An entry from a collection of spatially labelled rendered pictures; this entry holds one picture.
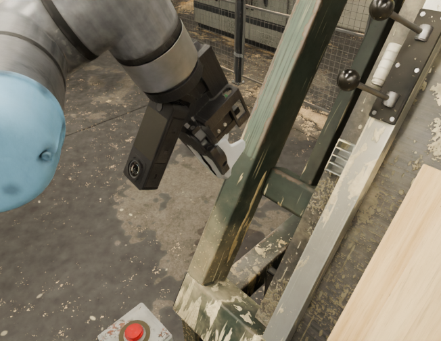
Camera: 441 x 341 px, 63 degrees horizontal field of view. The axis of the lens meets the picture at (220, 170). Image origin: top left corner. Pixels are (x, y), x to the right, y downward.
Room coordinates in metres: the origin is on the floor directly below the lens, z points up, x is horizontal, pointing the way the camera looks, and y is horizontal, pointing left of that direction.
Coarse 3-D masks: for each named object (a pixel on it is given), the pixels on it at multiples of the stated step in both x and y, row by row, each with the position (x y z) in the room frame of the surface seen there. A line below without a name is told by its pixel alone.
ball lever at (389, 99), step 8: (344, 72) 0.57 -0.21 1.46; (352, 72) 0.57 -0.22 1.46; (344, 80) 0.56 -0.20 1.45; (352, 80) 0.56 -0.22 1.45; (360, 80) 0.57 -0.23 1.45; (344, 88) 0.56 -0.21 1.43; (352, 88) 0.56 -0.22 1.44; (360, 88) 0.58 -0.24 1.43; (368, 88) 0.58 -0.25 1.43; (384, 96) 0.59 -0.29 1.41; (392, 96) 0.59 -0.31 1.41; (384, 104) 0.59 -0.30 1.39; (392, 104) 0.58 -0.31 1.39
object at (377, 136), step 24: (432, 0) 0.68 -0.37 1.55; (360, 144) 0.58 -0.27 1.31; (384, 144) 0.56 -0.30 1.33; (360, 168) 0.55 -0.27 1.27; (336, 192) 0.54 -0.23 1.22; (360, 192) 0.52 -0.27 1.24; (336, 216) 0.51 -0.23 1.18; (312, 240) 0.50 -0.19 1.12; (336, 240) 0.48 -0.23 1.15; (312, 264) 0.47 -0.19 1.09; (288, 288) 0.46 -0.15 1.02; (312, 288) 0.44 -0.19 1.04; (288, 312) 0.43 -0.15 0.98; (264, 336) 0.41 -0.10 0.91; (288, 336) 0.40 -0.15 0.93
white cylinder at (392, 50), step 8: (392, 48) 0.67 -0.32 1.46; (400, 48) 0.67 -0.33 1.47; (384, 56) 0.67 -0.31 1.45; (392, 56) 0.66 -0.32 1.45; (384, 64) 0.66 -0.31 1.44; (392, 64) 0.66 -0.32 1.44; (376, 72) 0.66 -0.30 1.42; (384, 72) 0.65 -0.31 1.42; (376, 80) 0.65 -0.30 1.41; (384, 80) 0.65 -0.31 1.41
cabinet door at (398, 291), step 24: (432, 168) 0.51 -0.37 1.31; (408, 192) 0.50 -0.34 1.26; (432, 192) 0.48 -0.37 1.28; (408, 216) 0.47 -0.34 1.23; (432, 216) 0.45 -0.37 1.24; (384, 240) 0.46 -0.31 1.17; (408, 240) 0.44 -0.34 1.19; (432, 240) 0.43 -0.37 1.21; (384, 264) 0.43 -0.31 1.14; (408, 264) 0.42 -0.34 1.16; (432, 264) 0.40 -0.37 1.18; (360, 288) 0.42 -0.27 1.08; (384, 288) 0.40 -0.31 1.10; (408, 288) 0.39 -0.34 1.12; (432, 288) 0.38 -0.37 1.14; (360, 312) 0.39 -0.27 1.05; (384, 312) 0.38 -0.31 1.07; (408, 312) 0.36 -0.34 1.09; (432, 312) 0.35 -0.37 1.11; (336, 336) 0.38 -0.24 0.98; (360, 336) 0.36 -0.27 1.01; (384, 336) 0.35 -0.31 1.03; (408, 336) 0.34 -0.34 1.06; (432, 336) 0.32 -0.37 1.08
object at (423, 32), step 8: (376, 0) 0.62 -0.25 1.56; (384, 0) 0.61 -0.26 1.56; (392, 0) 0.61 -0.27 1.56; (376, 8) 0.61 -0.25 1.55; (384, 8) 0.60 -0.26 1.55; (392, 8) 0.61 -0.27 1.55; (376, 16) 0.61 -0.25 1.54; (384, 16) 0.60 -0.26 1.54; (392, 16) 0.62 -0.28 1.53; (400, 16) 0.62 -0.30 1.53; (408, 24) 0.63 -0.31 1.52; (424, 24) 0.64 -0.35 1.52; (416, 32) 0.63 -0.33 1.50; (424, 32) 0.63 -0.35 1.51; (424, 40) 0.63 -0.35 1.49
